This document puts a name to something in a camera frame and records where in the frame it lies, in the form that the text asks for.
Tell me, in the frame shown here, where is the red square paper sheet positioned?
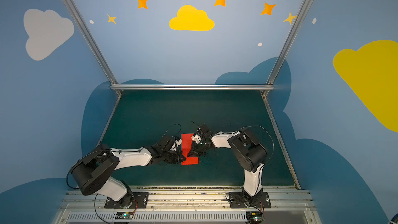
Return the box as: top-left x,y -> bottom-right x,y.
181,133 -> 199,166

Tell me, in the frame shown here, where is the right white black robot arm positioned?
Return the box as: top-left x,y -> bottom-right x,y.
189,125 -> 268,208

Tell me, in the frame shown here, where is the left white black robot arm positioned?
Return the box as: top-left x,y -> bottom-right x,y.
68,144 -> 186,208

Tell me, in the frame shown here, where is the left green circuit board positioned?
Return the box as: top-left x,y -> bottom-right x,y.
115,212 -> 135,220

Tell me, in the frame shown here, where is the green circuit board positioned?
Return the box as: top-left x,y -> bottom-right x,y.
115,212 -> 135,220
246,212 -> 264,224

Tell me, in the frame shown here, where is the right green circuit board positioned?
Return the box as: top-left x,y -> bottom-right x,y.
246,212 -> 264,224

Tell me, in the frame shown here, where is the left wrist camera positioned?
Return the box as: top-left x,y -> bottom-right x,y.
159,135 -> 182,151

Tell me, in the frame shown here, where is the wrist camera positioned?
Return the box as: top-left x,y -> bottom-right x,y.
191,124 -> 213,144
159,135 -> 182,151

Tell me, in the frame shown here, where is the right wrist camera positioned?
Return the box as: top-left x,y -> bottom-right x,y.
191,124 -> 213,144

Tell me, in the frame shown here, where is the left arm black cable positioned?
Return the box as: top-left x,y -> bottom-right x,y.
163,123 -> 182,139

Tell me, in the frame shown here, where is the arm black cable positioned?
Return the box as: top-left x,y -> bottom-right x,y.
242,125 -> 276,169
163,123 -> 182,139

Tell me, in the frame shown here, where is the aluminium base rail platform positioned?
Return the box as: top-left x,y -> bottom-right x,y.
53,186 -> 321,224

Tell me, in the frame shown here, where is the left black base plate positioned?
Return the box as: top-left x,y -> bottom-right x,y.
104,192 -> 149,209

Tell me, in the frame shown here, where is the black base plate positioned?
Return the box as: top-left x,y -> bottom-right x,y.
226,191 -> 272,209
104,192 -> 149,209

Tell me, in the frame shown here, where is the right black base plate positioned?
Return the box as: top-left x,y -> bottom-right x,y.
226,191 -> 272,209

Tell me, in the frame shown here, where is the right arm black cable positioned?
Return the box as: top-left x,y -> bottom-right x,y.
242,125 -> 276,169

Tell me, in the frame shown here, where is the aluminium frame horizontal bar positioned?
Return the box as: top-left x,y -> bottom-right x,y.
111,84 -> 274,91

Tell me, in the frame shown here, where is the right aluminium frame post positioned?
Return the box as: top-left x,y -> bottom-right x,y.
261,0 -> 314,100

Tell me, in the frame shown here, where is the aluminium frame post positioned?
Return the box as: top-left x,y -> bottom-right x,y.
62,0 -> 118,85
261,0 -> 314,100

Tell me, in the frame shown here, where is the left aluminium frame post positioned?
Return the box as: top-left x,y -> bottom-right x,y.
62,0 -> 118,85

